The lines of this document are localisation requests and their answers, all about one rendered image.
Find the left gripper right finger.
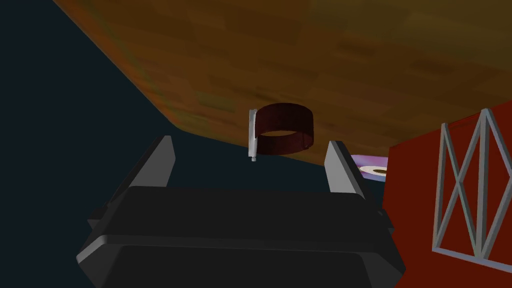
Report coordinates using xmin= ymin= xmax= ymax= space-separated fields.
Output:
xmin=323 ymin=140 xmax=374 ymax=201

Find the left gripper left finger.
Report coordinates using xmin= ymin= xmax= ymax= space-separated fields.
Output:
xmin=107 ymin=135 xmax=177 ymax=209

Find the red cabinet with grey lattice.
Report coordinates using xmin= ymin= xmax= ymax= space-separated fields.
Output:
xmin=381 ymin=100 xmax=512 ymax=288

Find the white knife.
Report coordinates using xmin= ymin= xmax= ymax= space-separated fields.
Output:
xmin=247 ymin=108 xmax=260 ymax=163

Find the brown wooden table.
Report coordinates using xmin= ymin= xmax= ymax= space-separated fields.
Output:
xmin=51 ymin=0 xmax=512 ymax=168

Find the purple plate with white ring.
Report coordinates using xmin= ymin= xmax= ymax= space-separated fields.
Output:
xmin=350 ymin=154 xmax=389 ymax=183

